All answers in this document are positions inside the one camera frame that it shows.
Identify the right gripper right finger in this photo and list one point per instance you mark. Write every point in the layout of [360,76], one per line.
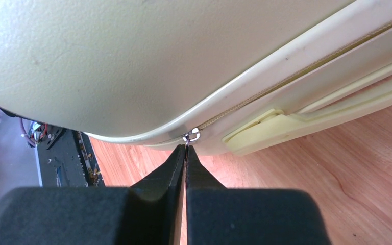
[220,215]

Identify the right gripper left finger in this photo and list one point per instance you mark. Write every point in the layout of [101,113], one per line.
[148,212]

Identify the cream suitcase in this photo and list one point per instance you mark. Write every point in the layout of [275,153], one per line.
[237,76]

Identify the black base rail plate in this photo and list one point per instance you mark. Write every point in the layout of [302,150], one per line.
[66,159]

